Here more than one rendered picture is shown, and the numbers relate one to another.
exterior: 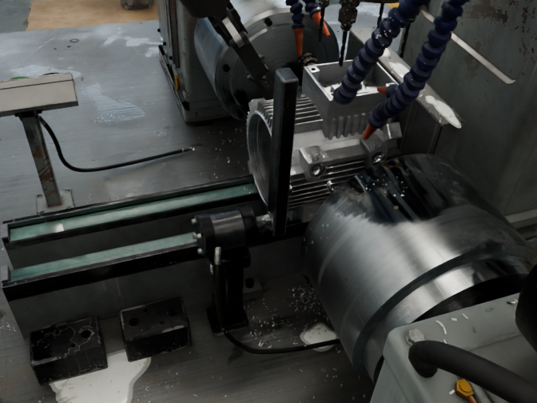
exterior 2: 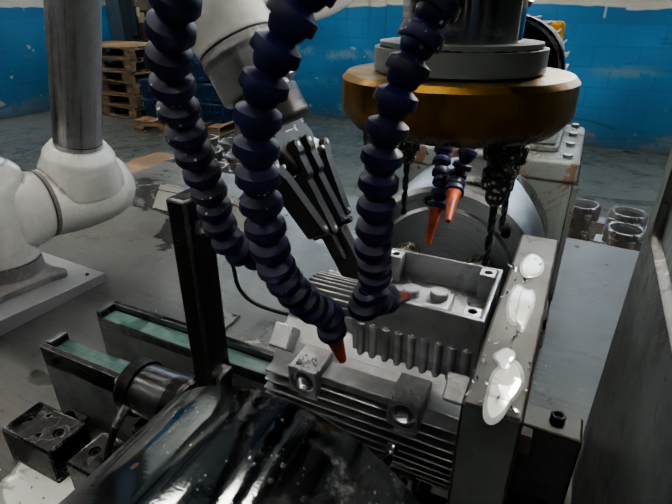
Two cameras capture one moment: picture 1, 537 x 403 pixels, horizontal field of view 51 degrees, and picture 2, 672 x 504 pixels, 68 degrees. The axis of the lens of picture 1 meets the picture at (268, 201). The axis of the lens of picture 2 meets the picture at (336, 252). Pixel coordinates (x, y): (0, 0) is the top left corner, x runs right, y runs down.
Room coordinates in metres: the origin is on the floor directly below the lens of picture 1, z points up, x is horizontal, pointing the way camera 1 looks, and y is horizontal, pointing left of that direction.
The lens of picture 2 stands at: (0.42, -0.36, 1.38)
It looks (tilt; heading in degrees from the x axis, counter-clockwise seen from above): 27 degrees down; 47
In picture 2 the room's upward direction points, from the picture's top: straight up
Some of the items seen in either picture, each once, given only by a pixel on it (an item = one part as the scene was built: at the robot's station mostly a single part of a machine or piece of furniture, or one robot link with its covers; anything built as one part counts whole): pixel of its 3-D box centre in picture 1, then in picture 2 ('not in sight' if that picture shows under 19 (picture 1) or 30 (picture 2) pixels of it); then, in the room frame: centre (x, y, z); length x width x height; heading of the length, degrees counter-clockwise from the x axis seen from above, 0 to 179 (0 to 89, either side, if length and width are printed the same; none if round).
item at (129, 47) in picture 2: not in sight; (126, 77); (3.24, 7.02, 0.45); 1.26 x 0.86 x 0.89; 108
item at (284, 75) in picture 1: (280, 161); (205, 328); (0.58, -0.01, 1.12); 0.04 x 0.03 x 0.26; 111
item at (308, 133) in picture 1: (319, 149); (385, 373); (0.75, -0.08, 1.01); 0.20 x 0.19 x 0.19; 111
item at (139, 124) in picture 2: not in sight; (190, 94); (3.37, 5.40, 0.39); 1.20 x 0.80 x 0.79; 116
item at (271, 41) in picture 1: (256, 38); (465, 234); (1.08, 0.04, 1.04); 0.37 x 0.25 x 0.25; 21
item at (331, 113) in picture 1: (348, 97); (427, 310); (0.77, -0.12, 1.11); 0.12 x 0.11 x 0.07; 111
